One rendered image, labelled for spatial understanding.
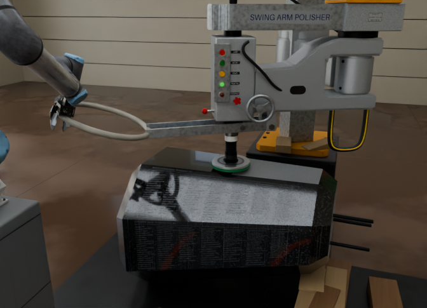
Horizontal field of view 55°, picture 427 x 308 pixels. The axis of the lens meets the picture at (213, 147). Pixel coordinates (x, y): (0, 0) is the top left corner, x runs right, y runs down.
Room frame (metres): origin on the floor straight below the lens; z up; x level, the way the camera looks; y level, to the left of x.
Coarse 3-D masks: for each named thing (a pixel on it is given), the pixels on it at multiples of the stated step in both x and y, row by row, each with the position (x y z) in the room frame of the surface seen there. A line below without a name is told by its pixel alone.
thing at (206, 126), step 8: (200, 120) 2.18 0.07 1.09; (208, 120) 2.18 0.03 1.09; (152, 128) 2.14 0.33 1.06; (160, 128) 2.04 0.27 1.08; (168, 128) 2.04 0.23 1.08; (176, 128) 2.05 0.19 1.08; (184, 128) 2.05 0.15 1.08; (192, 128) 2.06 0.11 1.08; (200, 128) 2.06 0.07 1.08; (208, 128) 2.07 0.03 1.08; (216, 128) 2.07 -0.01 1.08; (224, 128) 2.08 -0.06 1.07; (232, 128) 2.08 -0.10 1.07; (240, 128) 2.08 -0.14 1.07; (248, 128) 2.09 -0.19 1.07; (256, 128) 2.10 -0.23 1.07; (264, 128) 2.10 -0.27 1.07; (272, 128) 2.07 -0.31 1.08; (152, 136) 2.04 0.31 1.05; (160, 136) 2.04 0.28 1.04; (168, 136) 2.04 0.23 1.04; (176, 136) 2.05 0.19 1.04
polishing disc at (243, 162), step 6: (216, 156) 2.21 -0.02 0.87; (222, 156) 2.21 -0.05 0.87; (240, 156) 2.21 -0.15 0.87; (216, 162) 2.12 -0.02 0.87; (222, 162) 2.12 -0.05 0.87; (240, 162) 2.12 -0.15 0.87; (246, 162) 2.12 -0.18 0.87; (222, 168) 2.05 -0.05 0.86; (228, 168) 2.04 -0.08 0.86; (234, 168) 2.04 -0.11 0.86; (240, 168) 2.05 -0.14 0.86
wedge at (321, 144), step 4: (316, 140) 2.69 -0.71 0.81; (320, 140) 2.68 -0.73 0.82; (324, 140) 2.67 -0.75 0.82; (304, 144) 2.66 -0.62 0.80; (308, 144) 2.65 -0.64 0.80; (312, 144) 2.64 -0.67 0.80; (316, 144) 2.63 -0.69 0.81; (320, 144) 2.62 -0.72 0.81; (324, 144) 2.61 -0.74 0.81; (328, 144) 2.61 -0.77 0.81; (304, 148) 2.61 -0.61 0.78; (308, 148) 2.59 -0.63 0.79; (312, 148) 2.58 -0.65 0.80; (316, 148) 2.58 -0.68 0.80; (320, 148) 2.59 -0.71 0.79; (324, 148) 2.60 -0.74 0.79; (328, 148) 2.61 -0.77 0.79
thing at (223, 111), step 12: (216, 36) 2.08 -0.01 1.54; (228, 36) 2.07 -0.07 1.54; (240, 36) 2.08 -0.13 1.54; (252, 36) 2.08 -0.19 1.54; (240, 48) 2.04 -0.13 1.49; (252, 48) 2.05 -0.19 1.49; (240, 60) 2.04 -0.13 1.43; (240, 72) 2.04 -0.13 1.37; (252, 72) 2.05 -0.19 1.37; (240, 84) 2.04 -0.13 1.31; (252, 84) 2.05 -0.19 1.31; (240, 96) 2.04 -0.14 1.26; (252, 96) 2.05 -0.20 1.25; (216, 108) 2.03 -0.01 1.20; (228, 108) 2.03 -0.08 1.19; (240, 108) 2.04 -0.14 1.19; (252, 108) 2.05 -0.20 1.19; (216, 120) 2.03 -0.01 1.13; (228, 120) 2.03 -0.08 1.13; (240, 120) 2.04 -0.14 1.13
